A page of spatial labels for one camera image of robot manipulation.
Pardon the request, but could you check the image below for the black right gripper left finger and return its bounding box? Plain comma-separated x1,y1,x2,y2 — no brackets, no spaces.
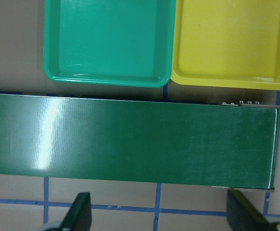
58,192,92,231

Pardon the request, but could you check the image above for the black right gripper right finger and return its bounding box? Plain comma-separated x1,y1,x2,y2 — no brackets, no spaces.
227,189,278,231

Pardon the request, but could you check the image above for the green conveyor belt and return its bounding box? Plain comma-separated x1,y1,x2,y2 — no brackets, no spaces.
0,94,280,190

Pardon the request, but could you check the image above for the yellow plastic tray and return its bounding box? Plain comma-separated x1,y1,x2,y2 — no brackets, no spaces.
171,0,280,90

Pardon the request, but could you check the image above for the green plastic tray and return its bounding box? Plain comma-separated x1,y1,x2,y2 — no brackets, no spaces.
43,0,176,88

